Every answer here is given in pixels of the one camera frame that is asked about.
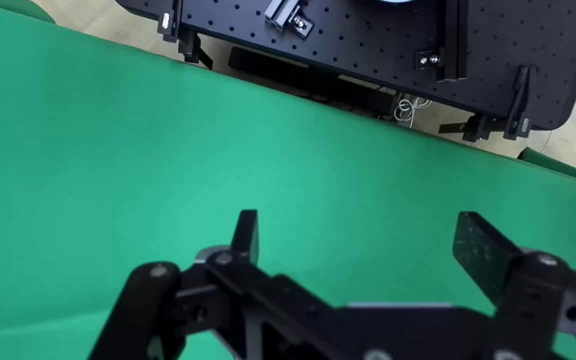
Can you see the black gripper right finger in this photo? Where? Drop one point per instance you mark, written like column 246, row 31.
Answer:
column 529, row 293

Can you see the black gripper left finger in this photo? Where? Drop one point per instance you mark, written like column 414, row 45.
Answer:
column 234, row 301

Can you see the green tablecloth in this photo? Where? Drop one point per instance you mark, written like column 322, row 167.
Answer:
column 135, row 152

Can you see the black corner clamp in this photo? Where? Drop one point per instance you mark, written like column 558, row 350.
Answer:
column 519, row 101

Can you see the black clamp bar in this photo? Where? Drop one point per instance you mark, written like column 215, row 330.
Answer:
column 188, row 42

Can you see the black perforated breadboard table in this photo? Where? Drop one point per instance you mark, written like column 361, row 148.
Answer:
column 368, row 40

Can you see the black upright post bracket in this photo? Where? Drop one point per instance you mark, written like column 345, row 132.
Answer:
column 450, row 40

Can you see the black bracket with silver block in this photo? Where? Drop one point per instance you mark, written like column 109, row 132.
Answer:
column 288, row 17

